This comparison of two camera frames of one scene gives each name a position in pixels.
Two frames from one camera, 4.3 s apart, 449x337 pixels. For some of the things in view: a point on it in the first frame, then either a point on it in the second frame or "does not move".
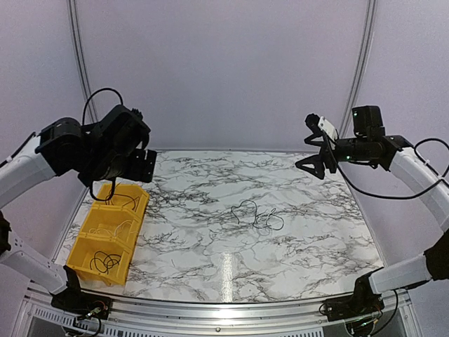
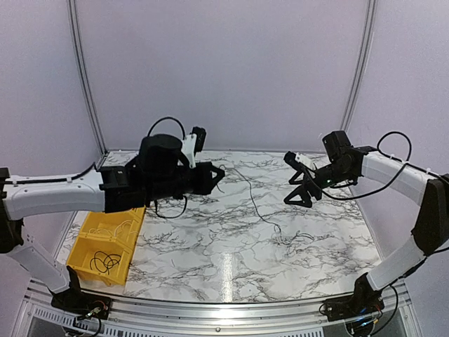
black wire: (103, 261) does not move
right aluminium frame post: (362, 64) does not move
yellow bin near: (105, 258) does not move
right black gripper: (318, 160) -> (300, 191)
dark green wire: (256, 215) -> (275, 225)
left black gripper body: (106, 168) -> (165, 187)
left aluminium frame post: (76, 24) does not move
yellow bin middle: (118, 222) does not move
